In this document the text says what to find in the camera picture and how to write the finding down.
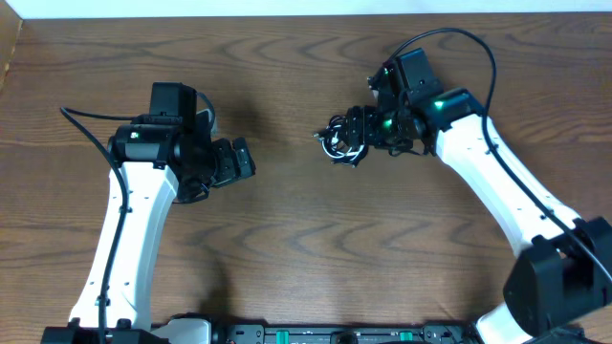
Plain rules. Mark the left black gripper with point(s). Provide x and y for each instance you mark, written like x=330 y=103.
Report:
x=231 y=169

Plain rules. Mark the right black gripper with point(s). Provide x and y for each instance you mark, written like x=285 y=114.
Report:
x=361 y=126

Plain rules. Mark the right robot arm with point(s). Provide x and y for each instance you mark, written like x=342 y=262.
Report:
x=562 y=268

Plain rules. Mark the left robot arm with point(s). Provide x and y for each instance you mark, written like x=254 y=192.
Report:
x=163 y=157

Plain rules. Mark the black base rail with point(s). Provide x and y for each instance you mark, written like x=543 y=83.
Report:
x=438 y=333

